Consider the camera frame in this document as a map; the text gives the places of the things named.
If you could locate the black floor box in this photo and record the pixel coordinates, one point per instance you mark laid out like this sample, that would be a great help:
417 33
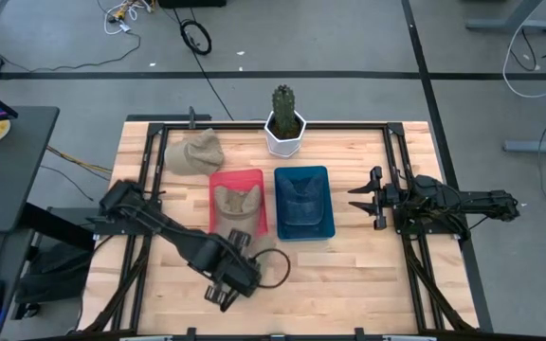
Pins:
192 3

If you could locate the white hexagonal plant pot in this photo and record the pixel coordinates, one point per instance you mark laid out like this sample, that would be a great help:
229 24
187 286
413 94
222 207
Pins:
282 147

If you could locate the blue denim cap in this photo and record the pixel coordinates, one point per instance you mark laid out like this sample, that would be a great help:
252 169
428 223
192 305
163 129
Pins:
303 208

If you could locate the black bracket post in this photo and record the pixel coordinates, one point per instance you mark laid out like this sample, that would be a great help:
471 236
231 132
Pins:
190 334
191 116
358 334

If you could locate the tan cotton cap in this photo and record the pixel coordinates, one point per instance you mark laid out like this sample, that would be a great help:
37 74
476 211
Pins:
197 154
237 208

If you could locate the black aluminium table frame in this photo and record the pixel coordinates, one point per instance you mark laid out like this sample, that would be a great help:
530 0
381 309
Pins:
349 126

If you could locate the black bag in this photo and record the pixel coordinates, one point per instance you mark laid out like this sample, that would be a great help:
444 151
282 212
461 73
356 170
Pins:
55 274

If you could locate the grey desk foot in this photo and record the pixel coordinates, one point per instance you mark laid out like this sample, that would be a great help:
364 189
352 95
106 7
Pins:
538 146
510 24

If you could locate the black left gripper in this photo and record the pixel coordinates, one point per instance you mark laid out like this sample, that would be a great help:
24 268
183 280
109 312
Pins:
240 279

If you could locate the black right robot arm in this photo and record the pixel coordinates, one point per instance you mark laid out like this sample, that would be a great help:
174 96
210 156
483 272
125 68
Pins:
467 201

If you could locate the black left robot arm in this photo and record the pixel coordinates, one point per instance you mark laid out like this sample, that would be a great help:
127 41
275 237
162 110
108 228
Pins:
183 239

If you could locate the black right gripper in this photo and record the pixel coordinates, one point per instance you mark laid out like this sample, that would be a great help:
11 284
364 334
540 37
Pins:
384 196

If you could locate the black office desk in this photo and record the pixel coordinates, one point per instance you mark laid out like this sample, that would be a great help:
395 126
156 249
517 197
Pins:
12 180

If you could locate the teal blue plastic bin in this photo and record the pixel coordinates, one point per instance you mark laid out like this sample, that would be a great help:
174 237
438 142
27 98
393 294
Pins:
282 232

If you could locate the green cactus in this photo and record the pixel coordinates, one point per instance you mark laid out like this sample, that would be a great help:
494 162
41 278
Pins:
284 106

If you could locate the pinkish red plastic bin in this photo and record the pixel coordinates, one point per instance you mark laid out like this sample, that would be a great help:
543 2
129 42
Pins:
235 176

